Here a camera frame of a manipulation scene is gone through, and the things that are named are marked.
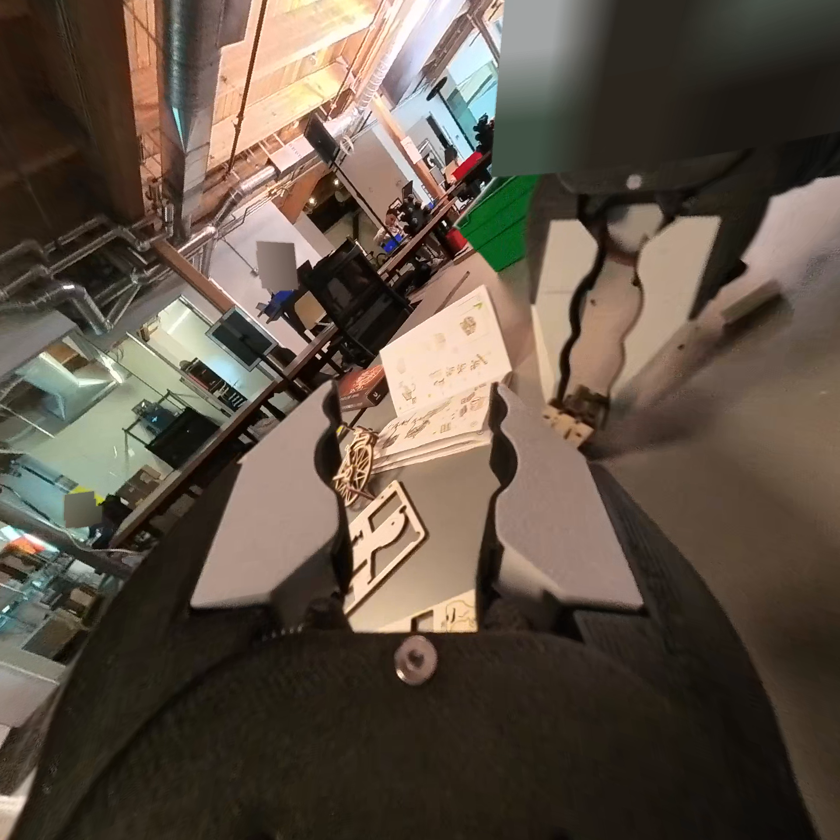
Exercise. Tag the black metal rack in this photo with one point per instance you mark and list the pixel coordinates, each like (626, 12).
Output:
(354, 289)

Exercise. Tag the wooden wheel model piece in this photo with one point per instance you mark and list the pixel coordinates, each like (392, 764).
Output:
(354, 469)

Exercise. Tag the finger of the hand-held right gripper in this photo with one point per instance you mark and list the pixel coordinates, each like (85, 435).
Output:
(610, 315)
(554, 295)

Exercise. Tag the brown product box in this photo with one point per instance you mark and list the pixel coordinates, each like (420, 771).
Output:
(361, 390)

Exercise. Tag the grey framed monitor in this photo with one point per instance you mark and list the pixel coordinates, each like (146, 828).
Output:
(239, 334)

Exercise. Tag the black hanging monitor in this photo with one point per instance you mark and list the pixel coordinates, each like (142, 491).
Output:
(321, 139)

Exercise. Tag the silver ventilation duct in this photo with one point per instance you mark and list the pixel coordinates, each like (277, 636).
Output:
(187, 79)

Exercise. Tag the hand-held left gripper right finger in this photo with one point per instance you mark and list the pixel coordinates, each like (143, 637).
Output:
(558, 525)

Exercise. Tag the instruction booklet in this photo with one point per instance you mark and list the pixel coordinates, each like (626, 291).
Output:
(446, 341)

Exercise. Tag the red crate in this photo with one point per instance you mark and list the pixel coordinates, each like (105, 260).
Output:
(469, 167)

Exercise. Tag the black equipment cabinet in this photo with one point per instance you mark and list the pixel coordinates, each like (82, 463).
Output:
(184, 436)

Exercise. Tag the large wooden parts sheet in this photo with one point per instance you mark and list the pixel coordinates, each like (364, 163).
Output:
(407, 525)

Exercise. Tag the grey metal pipes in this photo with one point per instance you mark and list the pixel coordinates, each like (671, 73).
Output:
(72, 295)

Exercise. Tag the small wooden box model part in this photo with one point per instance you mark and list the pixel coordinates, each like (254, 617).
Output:
(577, 420)

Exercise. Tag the green bin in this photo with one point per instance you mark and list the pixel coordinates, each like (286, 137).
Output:
(499, 223)

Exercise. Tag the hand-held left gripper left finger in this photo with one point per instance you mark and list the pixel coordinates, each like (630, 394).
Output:
(275, 525)

